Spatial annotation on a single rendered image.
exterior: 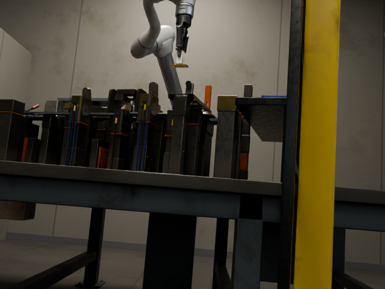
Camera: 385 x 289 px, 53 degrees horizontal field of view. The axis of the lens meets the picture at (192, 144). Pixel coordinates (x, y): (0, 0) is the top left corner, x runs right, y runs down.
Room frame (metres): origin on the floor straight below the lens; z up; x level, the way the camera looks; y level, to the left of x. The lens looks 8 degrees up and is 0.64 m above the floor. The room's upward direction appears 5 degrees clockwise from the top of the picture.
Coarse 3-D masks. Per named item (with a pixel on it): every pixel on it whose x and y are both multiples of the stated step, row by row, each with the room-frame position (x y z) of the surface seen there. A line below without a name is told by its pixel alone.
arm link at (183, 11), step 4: (180, 4) 1.74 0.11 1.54; (184, 4) 1.74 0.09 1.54; (188, 4) 1.74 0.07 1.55; (176, 8) 1.76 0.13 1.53; (180, 8) 1.75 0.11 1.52; (184, 8) 1.74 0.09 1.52; (188, 8) 1.75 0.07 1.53; (192, 8) 1.76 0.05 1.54; (176, 12) 1.76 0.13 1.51; (180, 12) 1.75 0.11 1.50; (184, 12) 1.74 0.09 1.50; (188, 12) 1.75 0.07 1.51; (192, 12) 1.77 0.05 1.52; (176, 16) 1.78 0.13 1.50; (188, 16) 1.76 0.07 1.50; (192, 16) 1.77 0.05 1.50
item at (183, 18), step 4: (180, 16) 1.75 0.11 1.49; (184, 16) 1.75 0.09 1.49; (176, 20) 1.77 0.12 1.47; (180, 20) 1.75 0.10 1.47; (184, 20) 1.75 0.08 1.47; (188, 20) 1.76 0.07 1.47; (176, 24) 1.78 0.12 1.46; (180, 24) 1.75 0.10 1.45; (184, 24) 1.77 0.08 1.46; (188, 24) 1.77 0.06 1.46
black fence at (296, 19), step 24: (288, 72) 1.00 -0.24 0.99; (288, 96) 0.99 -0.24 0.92; (288, 120) 0.99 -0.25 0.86; (288, 144) 0.99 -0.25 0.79; (288, 168) 0.99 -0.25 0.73; (288, 192) 0.99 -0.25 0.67; (288, 216) 0.99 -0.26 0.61; (288, 240) 0.99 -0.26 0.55; (288, 264) 0.99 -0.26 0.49; (288, 288) 0.99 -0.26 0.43
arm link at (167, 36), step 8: (160, 32) 2.27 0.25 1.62; (168, 32) 2.30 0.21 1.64; (160, 40) 2.27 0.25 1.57; (168, 40) 2.31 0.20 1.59; (160, 48) 2.31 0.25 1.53; (168, 48) 2.34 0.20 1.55; (160, 56) 2.36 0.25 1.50; (168, 56) 2.38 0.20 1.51; (160, 64) 2.41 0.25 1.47; (168, 64) 2.40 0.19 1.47; (168, 72) 2.43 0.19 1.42; (176, 72) 2.48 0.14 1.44; (168, 80) 2.47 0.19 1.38; (176, 80) 2.49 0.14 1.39; (168, 88) 2.51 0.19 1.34; (176, 88) 2.51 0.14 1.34
